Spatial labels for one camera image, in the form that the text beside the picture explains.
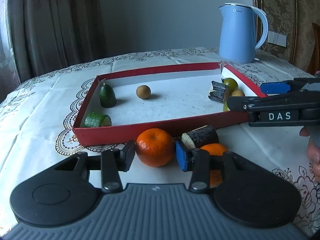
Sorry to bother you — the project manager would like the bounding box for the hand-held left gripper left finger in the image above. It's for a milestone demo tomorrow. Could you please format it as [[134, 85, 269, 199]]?
[[54, 140, 137, 193]]

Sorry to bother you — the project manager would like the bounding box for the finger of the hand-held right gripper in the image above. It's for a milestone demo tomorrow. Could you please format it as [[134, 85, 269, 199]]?
[[227, 89, 320, 112], [260, 77, 320, 94]]

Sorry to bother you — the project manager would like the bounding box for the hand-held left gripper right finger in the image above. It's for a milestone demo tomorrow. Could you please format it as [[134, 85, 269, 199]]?
[[175, 140, 250, 193]]

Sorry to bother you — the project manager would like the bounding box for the large orange mandarin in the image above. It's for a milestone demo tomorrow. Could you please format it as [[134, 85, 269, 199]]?
[[136, 128, 175, 167]]

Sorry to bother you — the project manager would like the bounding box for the red cardboard box tray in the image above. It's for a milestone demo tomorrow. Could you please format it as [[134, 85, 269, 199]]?
[[72, 61, 269, 146]]

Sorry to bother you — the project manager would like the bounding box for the green cucumber piece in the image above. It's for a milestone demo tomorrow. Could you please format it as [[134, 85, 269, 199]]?
[[84, 113, 112, 128]]

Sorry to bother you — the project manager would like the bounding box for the cucumber end with stem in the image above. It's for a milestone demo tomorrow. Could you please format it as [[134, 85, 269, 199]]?
[[99, 80, 117, 108]]

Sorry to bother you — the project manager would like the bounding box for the brown longan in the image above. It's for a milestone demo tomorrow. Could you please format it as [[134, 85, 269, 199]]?
[[136, 85, 151, 100]]

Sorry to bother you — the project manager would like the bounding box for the person's right hand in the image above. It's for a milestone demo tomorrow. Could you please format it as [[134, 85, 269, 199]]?
[[300, 127, 320, 183]]

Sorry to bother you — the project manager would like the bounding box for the short eggplant piece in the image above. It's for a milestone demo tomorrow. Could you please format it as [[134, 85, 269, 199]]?
[[208, 80, 230, 103]]

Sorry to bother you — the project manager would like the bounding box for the long eggplant piece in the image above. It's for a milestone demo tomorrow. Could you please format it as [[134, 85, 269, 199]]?
[[181, 125, 219, 149]]

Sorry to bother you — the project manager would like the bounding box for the blue electric kettle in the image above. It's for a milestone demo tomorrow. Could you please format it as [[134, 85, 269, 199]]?
[[219, 3, 269, 64]]

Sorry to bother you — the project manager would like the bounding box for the grey-brown curtain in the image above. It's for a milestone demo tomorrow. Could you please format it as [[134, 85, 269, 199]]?
[[0, 0, 105, 80]]

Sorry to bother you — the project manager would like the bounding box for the white wall switch panel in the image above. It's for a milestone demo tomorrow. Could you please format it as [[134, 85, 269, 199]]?
[[267, 31, 287, 47]]

